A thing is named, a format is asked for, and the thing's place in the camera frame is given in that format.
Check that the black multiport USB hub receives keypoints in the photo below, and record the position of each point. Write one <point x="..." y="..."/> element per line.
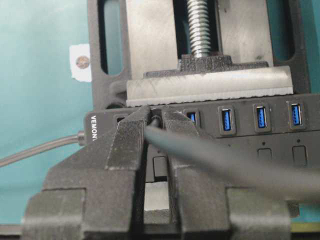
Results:
<point x="272" y="145"/>

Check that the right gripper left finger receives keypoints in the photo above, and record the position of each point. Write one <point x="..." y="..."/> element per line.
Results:
<point x="96" y="193"/>

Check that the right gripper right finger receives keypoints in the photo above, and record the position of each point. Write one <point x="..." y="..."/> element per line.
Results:
<point x="208" y="208"/>

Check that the black bench vise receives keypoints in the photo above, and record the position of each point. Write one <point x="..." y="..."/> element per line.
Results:
<point x="203" y="76"/>

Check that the white tag with screw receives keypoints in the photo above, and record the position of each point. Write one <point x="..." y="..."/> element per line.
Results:
<point x="80" y="62"/>

